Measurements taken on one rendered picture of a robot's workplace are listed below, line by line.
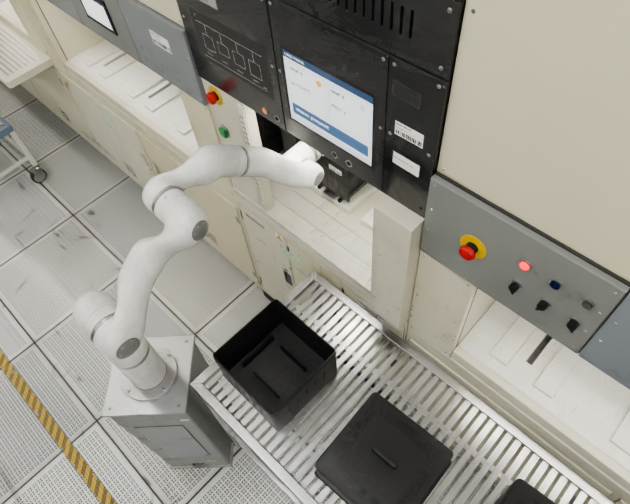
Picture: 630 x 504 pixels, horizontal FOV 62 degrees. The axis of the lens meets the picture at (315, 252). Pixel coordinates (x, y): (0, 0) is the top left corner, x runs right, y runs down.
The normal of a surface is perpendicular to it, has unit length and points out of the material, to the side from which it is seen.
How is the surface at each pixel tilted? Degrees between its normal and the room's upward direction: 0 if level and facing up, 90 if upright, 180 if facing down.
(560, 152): 90
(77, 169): 0
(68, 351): 0
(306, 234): 0
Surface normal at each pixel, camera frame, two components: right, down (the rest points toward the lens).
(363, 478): -0.07, -0.57
